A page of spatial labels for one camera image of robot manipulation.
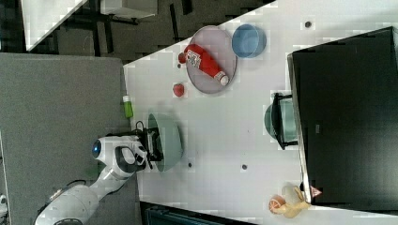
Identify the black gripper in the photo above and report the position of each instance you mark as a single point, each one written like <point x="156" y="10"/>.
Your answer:
<point x="151" y="140"/>

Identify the green oval strainer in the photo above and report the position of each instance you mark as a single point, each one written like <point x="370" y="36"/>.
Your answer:
<point x="169" y="140"/>

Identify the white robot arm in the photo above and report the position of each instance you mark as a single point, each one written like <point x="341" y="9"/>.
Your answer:
<point x="122" y="156"/>

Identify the green marker pen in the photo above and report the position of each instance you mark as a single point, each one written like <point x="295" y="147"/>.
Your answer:
<point x="127" y="107"/>

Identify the red strawberry on table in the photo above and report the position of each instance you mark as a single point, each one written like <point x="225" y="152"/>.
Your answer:
<point x="179" y="89"/>

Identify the red strawberry near plate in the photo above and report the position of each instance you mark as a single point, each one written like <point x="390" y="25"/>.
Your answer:
<point x="182" y="58"/>

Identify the red ketchup bottle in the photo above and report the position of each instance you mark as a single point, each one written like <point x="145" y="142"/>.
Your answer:
<point x="200" y="58"/>

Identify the grey round plate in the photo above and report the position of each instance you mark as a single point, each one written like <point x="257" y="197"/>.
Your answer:
<point x="218" y="43"/>

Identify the green mug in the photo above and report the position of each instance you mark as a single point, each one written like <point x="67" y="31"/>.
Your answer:
<point x="279" y="120"/>

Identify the blue bowl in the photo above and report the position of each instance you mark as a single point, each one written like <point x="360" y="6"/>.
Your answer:
<point x="248" y="41"/>

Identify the orange slice toy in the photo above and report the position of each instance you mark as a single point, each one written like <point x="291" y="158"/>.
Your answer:
<point x="276" y="205"/>

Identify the peeled banana toy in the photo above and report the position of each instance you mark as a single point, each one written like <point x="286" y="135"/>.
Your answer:
<point x="293" y="202"/>

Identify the black toaster oven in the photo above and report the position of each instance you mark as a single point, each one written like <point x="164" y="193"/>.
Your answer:
<point x="345" y="99"/>

